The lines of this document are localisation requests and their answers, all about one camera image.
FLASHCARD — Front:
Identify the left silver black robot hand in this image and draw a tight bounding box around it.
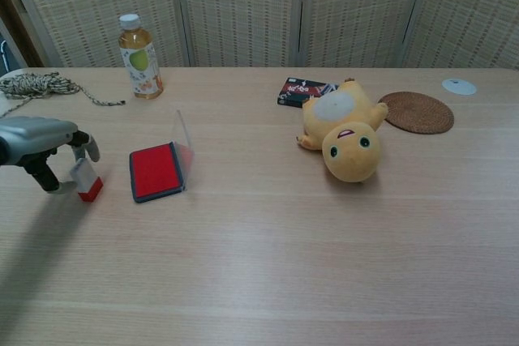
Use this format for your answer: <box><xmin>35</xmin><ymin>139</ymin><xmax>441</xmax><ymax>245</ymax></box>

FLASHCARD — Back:
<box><xmin>0</xmin><ymin>115</ymin><xmax>101</xmax><ymax>194</ymax></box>

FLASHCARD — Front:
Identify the small red white block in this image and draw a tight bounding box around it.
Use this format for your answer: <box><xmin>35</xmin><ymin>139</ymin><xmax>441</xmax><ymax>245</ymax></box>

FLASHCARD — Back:
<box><xmin>69</xmin><ymin>158</ymin><xmax>104</xmax><ymax>203</ymax></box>

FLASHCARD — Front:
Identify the red ink pad clear lid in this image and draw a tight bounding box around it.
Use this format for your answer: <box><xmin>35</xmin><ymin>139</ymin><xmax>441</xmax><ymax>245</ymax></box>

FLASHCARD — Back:
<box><xmin>129</xmin><ymin>109</ymin><xmax>195</xmax><ymax>205</ymax></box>

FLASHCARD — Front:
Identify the tea bottle white cap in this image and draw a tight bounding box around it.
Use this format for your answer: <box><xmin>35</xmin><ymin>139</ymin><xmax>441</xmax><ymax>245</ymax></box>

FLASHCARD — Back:
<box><xmin>118</xmin><ymin>13</ymin><xmax>165</xmax><ymax>100</ymax></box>

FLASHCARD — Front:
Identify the bamboo folding screen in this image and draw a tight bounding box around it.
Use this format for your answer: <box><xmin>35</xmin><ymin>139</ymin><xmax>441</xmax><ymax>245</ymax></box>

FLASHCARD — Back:
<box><xmin>0</xmin><ymin>0</ymin><xmax>519</xmax><ymax>68</ymax></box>

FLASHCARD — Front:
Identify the black red card box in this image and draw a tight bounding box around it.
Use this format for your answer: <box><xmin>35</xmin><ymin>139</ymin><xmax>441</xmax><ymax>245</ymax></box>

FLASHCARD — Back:
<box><xmin>277</xmin><ymin>76</ymin><xmax>340</xmax><ymax>109</ymax></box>

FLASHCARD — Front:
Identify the yellow plush toy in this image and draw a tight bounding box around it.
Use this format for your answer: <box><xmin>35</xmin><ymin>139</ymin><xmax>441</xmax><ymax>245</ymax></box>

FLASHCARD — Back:
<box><xmin>295</xmin><ymin>77</ymin><xmax>389</xmax><ymax>184</ymax></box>

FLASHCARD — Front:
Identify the brown woven round coaster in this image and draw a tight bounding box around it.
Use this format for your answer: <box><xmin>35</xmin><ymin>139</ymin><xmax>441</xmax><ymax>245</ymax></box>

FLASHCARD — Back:
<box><xmin>376</xmin><ymin>91</ymin><xmax>455</xmax><ymax>136</ymax></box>

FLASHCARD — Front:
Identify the white round disc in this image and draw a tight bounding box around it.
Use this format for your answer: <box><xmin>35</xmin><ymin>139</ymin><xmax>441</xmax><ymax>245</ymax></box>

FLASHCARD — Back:
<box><xmin>441</xmin><ymin>77</ymin><xmax>477</xmax><ymax>96</ymax></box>

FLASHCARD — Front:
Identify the speckled coiled rope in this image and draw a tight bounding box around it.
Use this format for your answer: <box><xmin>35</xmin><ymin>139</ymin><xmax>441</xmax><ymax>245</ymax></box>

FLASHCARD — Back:
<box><xmin>0</xmin><ymin>71</ymin><xmax>127</xmax><ymax>118</ymax></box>

